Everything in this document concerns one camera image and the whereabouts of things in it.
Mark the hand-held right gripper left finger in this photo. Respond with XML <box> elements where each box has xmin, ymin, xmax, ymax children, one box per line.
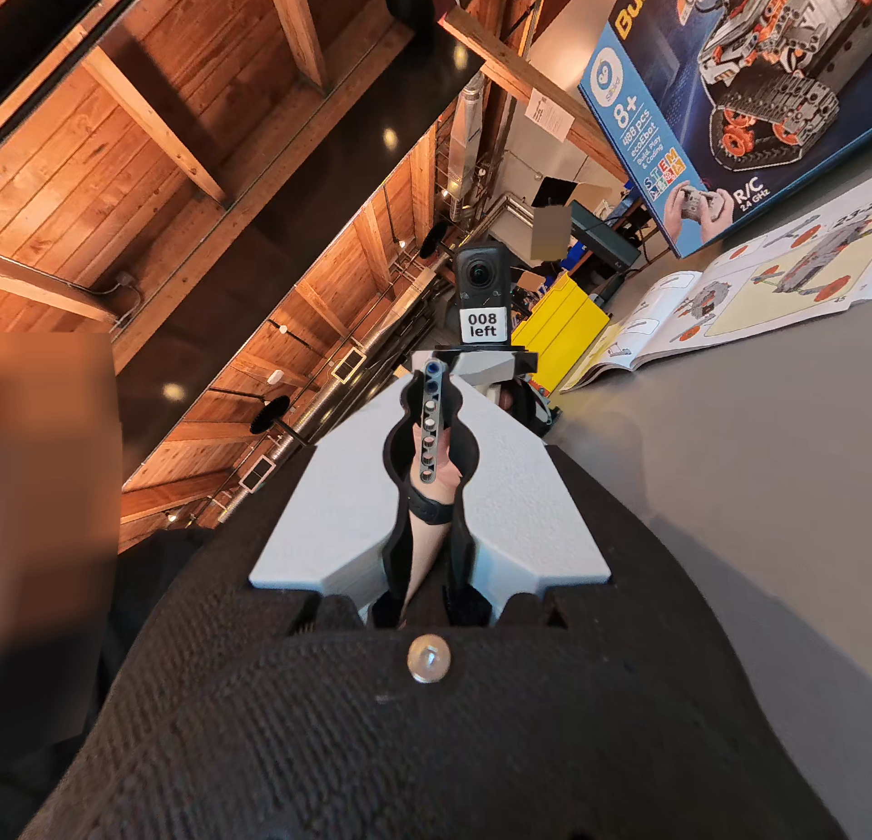
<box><xmin>248</xmin><ymin>370</ymin><xmax>419</xmax><ymax>628</ymax></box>

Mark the black wristband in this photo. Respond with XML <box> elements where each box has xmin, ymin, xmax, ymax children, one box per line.
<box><xmin>406</xmin><ymin>487</ymin><xmax>456</xmax><ymax>526</ymax></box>

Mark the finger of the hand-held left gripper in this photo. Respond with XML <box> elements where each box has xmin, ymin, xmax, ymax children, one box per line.
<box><xmin>450</xmin><ymin>351</ymin><xmax>523</xmax><ymax>384</ymax></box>

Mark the yellow plastic bin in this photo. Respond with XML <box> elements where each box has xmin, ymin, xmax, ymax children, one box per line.
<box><xmin>511</xmin><ymin>271</ymin><xmax>610</xmax><ymax>391</ymax></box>

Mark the dark green case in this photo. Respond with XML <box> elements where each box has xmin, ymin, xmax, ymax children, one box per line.
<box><xmin>569</xmin><ymin>199</ymin><xmax>641</xmax><ymax>268</ymax></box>

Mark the person's left hand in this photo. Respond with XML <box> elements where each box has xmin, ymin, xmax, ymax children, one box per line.
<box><xmin>411</xmin><ymin>421</ymin><xmax>466</xmax><ymax>499</ymax></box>

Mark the grey holed building beam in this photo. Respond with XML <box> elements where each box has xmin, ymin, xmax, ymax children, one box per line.
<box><xmin>417</xmin><ymin>358</ymin><xmax>454</xmax><ymax>487</ymax></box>

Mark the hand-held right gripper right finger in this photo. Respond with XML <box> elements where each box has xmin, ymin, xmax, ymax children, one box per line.
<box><xmin>443</xmin><ymin>366</ymin><xmax>612</xmax><ymax>628</ymax></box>

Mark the grey desk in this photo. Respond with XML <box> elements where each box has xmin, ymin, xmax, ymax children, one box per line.
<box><xmin>538</xmin><ymin>165</ymin><xmax>872</xmax><ymax>820</ymax></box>

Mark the robot kit box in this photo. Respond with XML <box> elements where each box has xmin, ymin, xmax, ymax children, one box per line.
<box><xmin>578</xmin><ymin>0</ymin><xmax>872</xmax><ymax>258</ymax></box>

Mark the open instruction booklet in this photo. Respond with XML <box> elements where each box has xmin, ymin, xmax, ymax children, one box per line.
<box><xmin>559</xmin><ymin>199</ymin><xmax>872</xmax><ymax>394</ymax></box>

